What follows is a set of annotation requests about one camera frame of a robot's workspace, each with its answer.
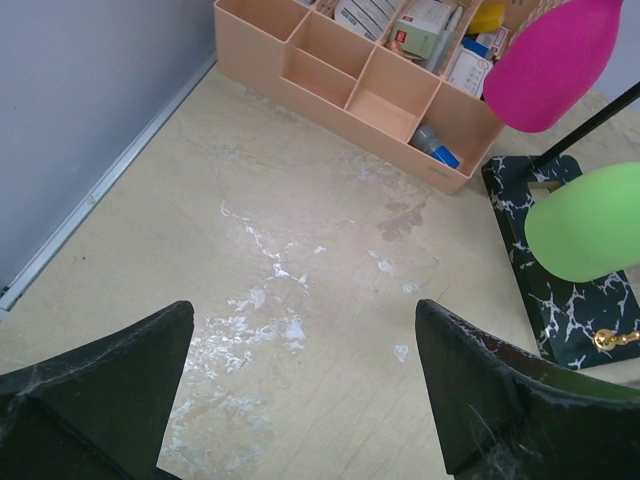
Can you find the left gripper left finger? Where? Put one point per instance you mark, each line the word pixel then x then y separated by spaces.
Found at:
pixel 98 411

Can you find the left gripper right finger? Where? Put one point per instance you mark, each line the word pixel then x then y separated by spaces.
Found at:
pixel 503 413

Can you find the gold wine glass rack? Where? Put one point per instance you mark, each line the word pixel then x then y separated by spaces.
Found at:
pixel 576 325

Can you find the green wine glass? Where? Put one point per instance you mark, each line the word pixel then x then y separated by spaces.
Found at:
pixel 588 228

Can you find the pink wine glass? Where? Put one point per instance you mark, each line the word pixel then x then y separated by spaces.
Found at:
pixel 552 64

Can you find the blue grey glue stick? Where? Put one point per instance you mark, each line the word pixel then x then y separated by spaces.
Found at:
pixel 426 140

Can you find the orange desk file organizer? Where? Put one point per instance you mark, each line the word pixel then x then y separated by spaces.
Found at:
pixel 301 58

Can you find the small green white box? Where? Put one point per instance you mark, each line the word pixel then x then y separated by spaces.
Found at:
pixel 418 28

